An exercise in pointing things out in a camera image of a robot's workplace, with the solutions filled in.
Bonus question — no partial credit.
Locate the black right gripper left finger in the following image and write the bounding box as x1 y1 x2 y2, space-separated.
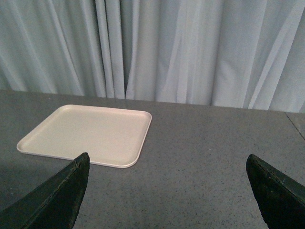
0 153 90 229

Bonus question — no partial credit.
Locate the beige rectangular tray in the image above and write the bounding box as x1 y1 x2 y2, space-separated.
17 104 152 168

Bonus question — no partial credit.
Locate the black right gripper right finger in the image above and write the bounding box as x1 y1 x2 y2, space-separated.
246 154 305 229

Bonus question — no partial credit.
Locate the grey-white pleated curtain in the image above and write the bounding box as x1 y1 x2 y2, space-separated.
0 0 305 113

